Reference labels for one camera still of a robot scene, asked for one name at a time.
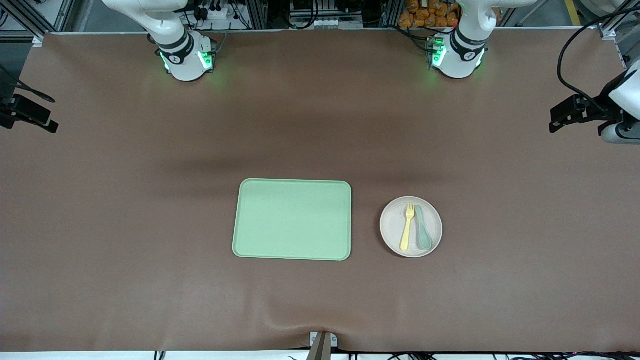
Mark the yellow plastic fork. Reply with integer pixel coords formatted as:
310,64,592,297
399,203,416,252

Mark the beige round plate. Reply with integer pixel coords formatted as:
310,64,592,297
379,196,444,259

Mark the brown table mat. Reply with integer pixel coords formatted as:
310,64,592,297
0,28,640,353

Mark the pile of orange items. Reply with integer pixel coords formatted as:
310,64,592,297
398,0,461,29

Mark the green plastic spoon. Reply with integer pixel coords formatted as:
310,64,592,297
415,205,433,251

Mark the white power strip with plugs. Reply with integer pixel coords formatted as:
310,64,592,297
199,6,232,22

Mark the long white power strip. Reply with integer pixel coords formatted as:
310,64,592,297
289,18,364,29

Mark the light green rectangular tray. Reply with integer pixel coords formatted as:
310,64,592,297
232,178,353,262

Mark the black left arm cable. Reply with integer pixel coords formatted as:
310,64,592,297
556,7,640,104

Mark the aluminium frame profile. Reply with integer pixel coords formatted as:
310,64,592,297
0,0,76,48
597,0,640,71
248,0,268,30
384,0,401,28

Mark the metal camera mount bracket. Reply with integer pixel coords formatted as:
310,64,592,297
306,331,339,360

